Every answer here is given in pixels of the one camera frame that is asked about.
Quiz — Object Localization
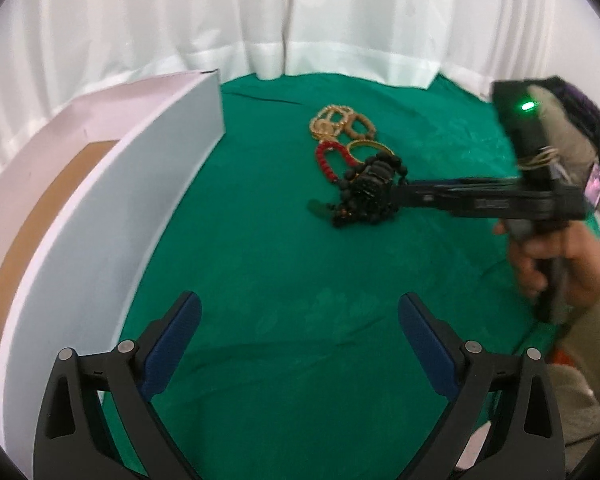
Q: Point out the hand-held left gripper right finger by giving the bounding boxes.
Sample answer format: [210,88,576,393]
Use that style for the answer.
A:
[397,292,566,480]

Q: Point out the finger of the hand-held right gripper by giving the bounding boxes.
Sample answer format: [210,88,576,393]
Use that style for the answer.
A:
[391,176,522,214]

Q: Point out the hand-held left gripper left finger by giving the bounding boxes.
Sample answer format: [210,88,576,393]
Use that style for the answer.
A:
[32,290,203,480]

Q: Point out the black bead bracelet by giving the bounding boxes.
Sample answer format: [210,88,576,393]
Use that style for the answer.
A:
[330,155,410,228]

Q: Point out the gold bangle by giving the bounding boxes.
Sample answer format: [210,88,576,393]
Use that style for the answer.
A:
[346,139,396,166]

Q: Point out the tan bead bracelet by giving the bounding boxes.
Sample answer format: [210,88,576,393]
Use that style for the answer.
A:
[341,112,376,140]

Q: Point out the jade bangle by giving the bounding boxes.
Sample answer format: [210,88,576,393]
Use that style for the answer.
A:
[307,199,336,221]

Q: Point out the red bead bracelet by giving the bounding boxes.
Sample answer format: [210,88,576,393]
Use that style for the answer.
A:
[314,141,353,181]

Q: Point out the gold chain bracelet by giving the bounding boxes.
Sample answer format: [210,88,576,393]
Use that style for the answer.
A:
[309,105,353,141]

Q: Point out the white cardboard box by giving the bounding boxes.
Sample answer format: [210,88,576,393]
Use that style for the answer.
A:
[0,70,227,480]

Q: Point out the person's right forearm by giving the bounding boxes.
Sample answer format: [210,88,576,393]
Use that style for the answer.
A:
[545,280,600,458]

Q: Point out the person's right hand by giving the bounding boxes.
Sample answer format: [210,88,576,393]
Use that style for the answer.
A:
[494,221,600,307]

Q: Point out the white curtain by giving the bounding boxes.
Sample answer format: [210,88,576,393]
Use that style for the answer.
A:
[0,0,600,181]

